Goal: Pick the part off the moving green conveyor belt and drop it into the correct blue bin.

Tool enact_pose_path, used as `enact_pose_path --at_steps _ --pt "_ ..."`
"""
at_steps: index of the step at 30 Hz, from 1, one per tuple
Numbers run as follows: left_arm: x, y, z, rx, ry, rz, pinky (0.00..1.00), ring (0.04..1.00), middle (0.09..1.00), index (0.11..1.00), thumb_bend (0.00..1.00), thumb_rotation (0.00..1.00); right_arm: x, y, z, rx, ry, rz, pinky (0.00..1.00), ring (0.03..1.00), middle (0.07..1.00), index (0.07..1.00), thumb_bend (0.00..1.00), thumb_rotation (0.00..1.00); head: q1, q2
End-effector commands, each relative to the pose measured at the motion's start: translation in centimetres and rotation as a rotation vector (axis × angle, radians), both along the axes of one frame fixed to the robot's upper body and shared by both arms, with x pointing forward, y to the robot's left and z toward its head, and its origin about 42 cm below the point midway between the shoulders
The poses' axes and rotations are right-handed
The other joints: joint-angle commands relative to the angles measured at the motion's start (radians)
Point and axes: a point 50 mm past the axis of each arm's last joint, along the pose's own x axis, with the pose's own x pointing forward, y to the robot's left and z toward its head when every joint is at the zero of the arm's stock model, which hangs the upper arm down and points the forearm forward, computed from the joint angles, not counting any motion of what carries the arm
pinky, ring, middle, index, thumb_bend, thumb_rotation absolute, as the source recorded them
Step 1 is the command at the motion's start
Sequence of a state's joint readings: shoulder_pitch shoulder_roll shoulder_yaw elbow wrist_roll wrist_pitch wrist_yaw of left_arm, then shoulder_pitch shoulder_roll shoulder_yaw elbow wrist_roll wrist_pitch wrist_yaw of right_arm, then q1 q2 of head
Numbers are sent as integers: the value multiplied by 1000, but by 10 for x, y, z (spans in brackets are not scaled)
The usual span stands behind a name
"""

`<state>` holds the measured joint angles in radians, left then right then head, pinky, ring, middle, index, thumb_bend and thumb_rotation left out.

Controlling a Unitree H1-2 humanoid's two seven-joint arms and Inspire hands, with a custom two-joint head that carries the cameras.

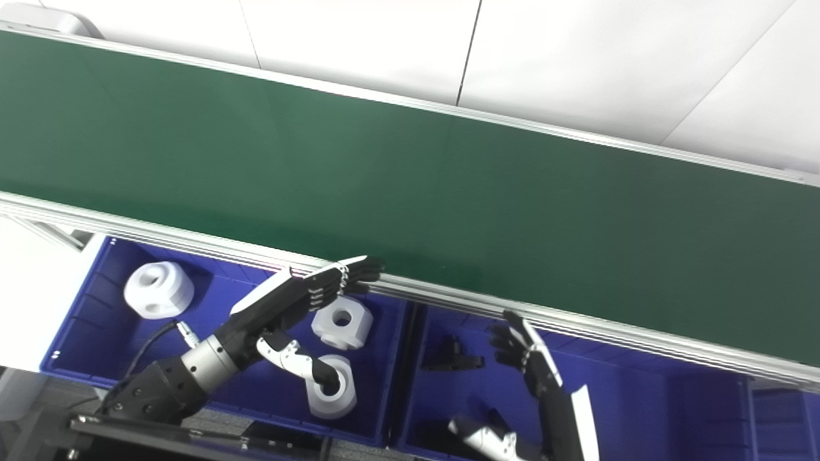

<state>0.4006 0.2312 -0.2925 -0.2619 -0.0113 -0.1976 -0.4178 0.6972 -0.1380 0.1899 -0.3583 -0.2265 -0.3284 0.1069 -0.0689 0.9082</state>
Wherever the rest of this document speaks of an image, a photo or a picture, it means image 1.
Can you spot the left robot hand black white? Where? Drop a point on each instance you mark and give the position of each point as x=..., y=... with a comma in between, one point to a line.
x=275, y=307

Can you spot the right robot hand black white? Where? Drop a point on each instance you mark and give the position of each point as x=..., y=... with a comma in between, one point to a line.
x=564, y=416

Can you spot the white cylindrical plastic part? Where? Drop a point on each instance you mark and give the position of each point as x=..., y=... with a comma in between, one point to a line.
x=359, y=330
x=333, y=406
x=166, y=298

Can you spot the blue plastic bin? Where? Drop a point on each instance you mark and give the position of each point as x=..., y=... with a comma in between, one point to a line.
x=640, y=403
x=96, y=333
x=785, y=422

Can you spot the green conveyor belt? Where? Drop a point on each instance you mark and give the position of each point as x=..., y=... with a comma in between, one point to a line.
x=410, y=192

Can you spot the aluminium conveyor support strut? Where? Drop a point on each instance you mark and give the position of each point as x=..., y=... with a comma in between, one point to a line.
x=54, y=235

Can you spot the black metal bar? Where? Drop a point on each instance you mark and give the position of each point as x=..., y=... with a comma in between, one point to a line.
x=192, y=436

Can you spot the aluminium conveyor side rail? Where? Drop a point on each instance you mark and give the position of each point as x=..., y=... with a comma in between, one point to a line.
x=384, y=99
x=192, y=240

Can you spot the black bracket part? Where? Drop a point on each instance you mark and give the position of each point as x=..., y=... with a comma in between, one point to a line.
x=451, y=360

